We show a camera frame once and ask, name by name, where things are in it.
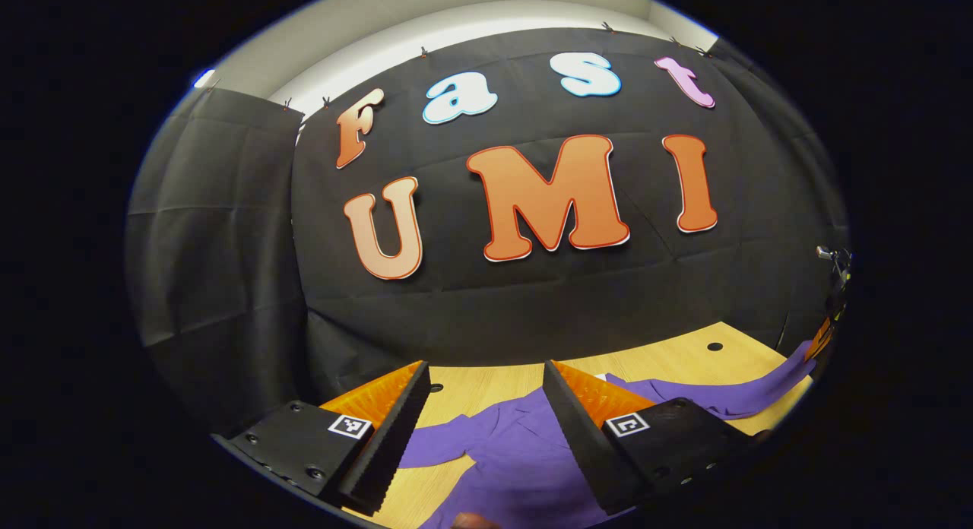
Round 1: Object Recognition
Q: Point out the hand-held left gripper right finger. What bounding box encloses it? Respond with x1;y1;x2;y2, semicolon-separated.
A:
542;360;770;516

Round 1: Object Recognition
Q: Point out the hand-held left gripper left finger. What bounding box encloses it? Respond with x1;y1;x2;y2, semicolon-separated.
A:
227;360;432;518

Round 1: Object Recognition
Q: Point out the purple shirt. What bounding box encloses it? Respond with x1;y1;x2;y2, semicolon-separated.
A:
399;339;818;529

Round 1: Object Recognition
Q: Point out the black backdrop cloth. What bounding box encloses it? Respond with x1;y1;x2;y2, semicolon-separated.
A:
125;27;851;439

